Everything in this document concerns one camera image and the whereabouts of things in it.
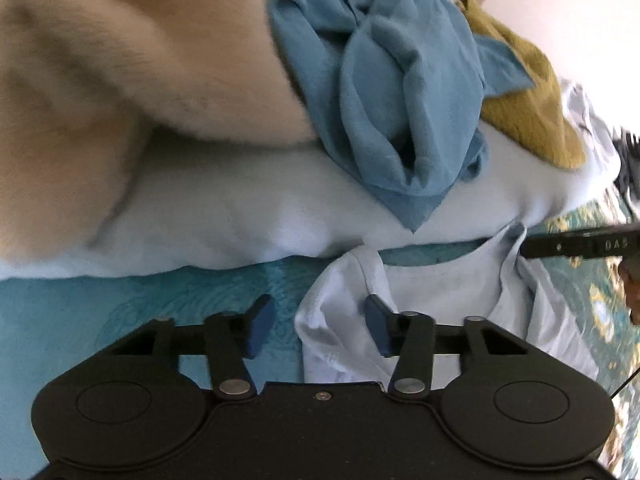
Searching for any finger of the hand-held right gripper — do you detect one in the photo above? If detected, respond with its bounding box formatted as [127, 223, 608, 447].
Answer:
[519, 226, 640, 262]

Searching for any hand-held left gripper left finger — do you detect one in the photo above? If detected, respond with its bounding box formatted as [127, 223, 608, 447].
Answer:
[102, 294, 276, 402]

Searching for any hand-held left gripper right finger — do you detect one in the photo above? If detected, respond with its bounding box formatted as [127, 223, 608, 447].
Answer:
[365, 294, 538, 402]

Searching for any light blue printed t-shirt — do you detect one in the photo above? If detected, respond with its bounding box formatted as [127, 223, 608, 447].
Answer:
[294, 222, 601, 396]

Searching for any person's right hand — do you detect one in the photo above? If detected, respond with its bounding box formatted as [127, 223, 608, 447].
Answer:
[617, 256, 640, 326]

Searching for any light blue floral quilt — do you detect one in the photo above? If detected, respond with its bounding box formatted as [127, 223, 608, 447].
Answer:
[0, 77, 621, 281]

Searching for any mustard knitted sweater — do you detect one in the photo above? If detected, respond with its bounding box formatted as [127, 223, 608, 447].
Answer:
[452, 0, 588, 171]

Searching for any teal floral bedsheet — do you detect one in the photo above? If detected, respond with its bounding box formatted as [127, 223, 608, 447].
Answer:
[0, 187, 640, 480]

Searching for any blue shirt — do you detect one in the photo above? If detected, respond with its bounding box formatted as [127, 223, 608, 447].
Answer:
[267, 0, 536, 233]

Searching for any beige fluffy garment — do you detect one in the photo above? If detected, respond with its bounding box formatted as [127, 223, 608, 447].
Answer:
[0, 0, 318, 266]

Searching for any black cable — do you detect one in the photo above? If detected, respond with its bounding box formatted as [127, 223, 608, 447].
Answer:
[609, 360, 640, 402]

